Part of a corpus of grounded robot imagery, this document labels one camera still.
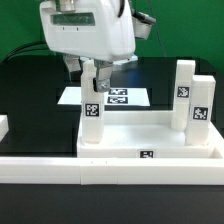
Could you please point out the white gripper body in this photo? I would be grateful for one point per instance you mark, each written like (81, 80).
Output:
(97, 29)

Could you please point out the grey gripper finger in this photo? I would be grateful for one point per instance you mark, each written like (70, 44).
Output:
(103, 73)
(72, 62)

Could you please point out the white desk top tray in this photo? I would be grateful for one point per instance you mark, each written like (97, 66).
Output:
(147, 134)

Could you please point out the marker sheet with tags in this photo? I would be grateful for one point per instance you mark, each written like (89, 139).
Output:
(114, 97)

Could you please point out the white block left edge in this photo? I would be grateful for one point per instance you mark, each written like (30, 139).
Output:
(3, 126)

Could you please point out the white L-shaped obstacle fence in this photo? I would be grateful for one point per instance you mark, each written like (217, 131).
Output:
(113, 171)

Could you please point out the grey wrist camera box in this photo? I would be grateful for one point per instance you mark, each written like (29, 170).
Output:
(142, 24)

